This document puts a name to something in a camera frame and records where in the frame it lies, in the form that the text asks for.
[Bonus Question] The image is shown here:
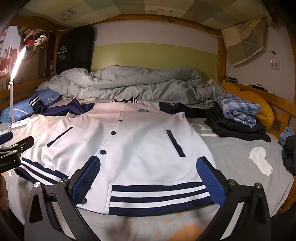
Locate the blue pillow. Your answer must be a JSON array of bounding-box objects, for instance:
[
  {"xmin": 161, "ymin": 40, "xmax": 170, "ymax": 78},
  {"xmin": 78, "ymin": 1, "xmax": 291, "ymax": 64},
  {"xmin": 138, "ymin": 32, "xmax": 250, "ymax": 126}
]
[{"xmin": 0, "ymin": 90, "xmax": 61, "ymax": 123}]

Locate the white desk lamp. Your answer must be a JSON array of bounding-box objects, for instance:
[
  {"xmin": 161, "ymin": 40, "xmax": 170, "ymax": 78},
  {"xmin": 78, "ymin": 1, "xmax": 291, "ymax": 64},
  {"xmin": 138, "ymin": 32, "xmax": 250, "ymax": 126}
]
[{"xmin": 8, "ymin": 46, "xmax": 28, "ymax": 129}]

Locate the grey duvet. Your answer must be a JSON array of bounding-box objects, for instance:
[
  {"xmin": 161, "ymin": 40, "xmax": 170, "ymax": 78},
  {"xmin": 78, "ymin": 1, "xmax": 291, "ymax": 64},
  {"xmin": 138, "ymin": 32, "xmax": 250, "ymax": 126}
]
[{"xmin": 37, "ymin": 65, "xmax": 222, "ymax": 107}]

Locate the light blue cloth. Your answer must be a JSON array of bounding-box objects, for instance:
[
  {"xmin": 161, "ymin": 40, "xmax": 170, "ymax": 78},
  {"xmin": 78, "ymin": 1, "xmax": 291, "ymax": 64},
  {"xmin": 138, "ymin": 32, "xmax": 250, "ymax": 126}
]
[{"xmin": 278, "ymin": 126, "xmax": 295, "ymax": 147}]

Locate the wooden shelf with clutter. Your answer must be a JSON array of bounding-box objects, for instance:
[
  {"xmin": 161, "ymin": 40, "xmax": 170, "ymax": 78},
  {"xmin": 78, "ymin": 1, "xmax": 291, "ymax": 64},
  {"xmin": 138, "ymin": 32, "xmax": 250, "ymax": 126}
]
[{"xmin": 0, "ymin": 25, "xmax": 57, "ymax": 93}]

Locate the folded blue plaid shirt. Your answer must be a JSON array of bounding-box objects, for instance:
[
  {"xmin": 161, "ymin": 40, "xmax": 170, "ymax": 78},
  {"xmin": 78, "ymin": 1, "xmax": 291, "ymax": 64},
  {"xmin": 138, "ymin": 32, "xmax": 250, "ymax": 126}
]
[{"xmin": 216, "ymin": 93, "xmax": 262, "ymax": 128}]

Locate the white wall power socket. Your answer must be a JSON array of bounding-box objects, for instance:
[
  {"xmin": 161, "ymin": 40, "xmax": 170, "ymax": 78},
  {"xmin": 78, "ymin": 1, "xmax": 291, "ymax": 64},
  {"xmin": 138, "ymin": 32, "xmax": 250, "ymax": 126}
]
[{"xmin": 269, "ymin": 51, "xmax": 281, "ymax": 70}]

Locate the black hanging garment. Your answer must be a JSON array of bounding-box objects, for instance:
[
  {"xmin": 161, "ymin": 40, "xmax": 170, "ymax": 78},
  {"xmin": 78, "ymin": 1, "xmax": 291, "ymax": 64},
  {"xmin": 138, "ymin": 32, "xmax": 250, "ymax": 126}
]
[{"xmin": 56, "ymin": 26, "xmax": 95, "ymax": 75}]

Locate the checked overhead cloth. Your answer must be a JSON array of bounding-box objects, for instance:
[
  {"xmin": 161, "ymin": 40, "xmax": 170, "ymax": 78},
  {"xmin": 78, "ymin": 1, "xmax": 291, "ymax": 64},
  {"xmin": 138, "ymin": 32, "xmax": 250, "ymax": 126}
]
[{"xmin": 20, "ymin": 0, "xmax": 274, "ymax": 32}]

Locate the white string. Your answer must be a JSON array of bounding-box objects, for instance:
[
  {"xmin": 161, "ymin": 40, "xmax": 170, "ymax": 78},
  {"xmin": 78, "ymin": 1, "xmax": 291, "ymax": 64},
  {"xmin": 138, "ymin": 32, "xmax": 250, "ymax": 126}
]
[{"xmin": 217, "ymin": 34, "xmax": 267, "ymax": 49}]

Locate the grey printed bed sheet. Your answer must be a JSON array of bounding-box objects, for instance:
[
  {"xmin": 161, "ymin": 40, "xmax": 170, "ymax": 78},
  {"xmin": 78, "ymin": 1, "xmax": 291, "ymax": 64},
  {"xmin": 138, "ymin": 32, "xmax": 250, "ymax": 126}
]
[{"xmin": 0, "ymin": 113, "xmax": 294, "ymax": 241}]

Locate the white sock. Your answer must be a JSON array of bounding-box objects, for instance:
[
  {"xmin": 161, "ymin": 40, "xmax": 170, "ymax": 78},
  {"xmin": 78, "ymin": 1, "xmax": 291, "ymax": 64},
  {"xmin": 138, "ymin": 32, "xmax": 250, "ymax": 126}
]
[{"xmin": 248, "ymin": 147, "xmax": 274, "ymax": 176}]

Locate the green padded wall panel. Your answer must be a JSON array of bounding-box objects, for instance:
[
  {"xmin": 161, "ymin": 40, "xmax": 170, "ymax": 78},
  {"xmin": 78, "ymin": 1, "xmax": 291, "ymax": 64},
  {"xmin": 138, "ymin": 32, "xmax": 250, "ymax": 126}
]
[{"xmin": 91, "ymin": 42, "xmax": 219, "ymax": 82}]

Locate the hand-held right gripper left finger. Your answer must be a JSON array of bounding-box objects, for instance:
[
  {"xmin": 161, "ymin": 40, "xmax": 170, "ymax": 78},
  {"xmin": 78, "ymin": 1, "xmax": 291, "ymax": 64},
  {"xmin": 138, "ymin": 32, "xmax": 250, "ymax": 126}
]
[{"xmin": 24, "ymin": 156, "xmax": 102, "ymax": 241}]

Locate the cream cloth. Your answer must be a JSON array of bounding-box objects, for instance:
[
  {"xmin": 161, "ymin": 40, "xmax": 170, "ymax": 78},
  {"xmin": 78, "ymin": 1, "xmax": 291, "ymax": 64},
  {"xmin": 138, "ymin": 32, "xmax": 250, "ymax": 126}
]
[{"xmin": 205, "ymin": 79, "xmax": 224, "ymax": 100}]

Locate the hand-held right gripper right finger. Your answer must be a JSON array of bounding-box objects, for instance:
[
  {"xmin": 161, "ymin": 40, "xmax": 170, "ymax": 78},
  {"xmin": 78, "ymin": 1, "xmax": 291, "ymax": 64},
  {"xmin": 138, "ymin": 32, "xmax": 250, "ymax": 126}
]
[{"xmin": 196, "ymin": 156, "xmax": 278, "ymax": 241}]

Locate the dark cloth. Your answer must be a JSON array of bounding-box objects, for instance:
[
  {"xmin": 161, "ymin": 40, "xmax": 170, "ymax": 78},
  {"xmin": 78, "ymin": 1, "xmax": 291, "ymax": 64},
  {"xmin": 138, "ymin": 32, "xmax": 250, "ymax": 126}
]
[{"xmin": 281, "ymin": 133, "xmax": 296, "ymax": 177}]

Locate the folded black jacket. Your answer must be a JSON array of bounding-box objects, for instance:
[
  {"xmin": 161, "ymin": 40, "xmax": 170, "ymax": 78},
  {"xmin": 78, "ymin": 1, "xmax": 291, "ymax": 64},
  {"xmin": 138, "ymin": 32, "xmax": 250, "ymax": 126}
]
[{"xmin": 204, "ymin": 101, "xmax": 272, "ymax": 143}]

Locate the yellow pillow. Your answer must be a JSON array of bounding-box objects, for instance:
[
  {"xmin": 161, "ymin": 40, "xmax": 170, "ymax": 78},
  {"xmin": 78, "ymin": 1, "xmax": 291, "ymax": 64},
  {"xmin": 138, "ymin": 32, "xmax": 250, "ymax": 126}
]
[{"xmin": 220, "ymin": 82, "xmax": 275, "ymax": 130}]

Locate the small clutter on bed ledge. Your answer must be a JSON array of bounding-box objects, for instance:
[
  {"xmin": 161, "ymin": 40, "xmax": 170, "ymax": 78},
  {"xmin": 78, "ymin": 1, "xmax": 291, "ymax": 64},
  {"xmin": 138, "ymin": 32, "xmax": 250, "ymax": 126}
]
[{"xmin": 225, "ymin": 76, "xmax": 277, "ymax": 94}]

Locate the checked curtain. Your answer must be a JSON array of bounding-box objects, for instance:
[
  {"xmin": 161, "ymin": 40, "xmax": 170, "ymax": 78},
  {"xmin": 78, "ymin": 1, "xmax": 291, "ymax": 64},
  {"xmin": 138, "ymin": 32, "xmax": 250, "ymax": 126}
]
[{"xmin": 220, "ymin": 16, "xmax": 271, "ymax": 68}]

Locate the white and navy varsity jacket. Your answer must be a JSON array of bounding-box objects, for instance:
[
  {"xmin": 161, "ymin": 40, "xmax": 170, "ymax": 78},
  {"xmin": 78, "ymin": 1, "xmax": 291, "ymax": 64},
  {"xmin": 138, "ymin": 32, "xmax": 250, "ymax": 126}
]
[{"xmin": 15, "ymin": 95, "xmax": 216, "ymax": 217}]

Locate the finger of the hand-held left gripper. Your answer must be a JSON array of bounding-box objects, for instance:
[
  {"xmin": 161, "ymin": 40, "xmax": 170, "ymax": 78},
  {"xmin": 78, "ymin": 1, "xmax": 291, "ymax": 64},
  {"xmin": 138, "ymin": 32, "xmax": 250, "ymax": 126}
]
[
  {"xmin": 0, "ymin": 136, "xmax": 35, "ymax": 158},
  {"xmin": 0, "ymin": 132, "xmax": 14, "ymax": 146}
]

